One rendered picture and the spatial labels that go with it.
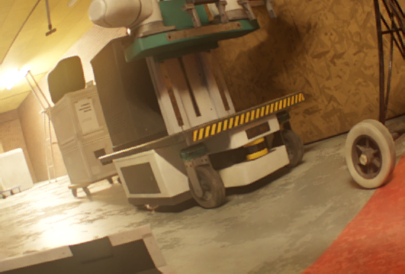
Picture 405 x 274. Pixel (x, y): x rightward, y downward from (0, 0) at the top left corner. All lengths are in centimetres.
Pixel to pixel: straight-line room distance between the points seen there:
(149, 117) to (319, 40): 103
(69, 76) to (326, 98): 244
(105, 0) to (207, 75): 76
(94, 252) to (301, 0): 191
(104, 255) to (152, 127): 113
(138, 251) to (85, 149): 282
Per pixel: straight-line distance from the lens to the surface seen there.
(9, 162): 1152
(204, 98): 210
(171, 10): 206
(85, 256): 105
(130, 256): 107
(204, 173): 169
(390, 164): 111
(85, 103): 394
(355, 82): 238
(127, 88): 205
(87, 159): 384
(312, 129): 259
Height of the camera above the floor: 35
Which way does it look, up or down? level
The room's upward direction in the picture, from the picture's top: 18 degrees counter-clockwise
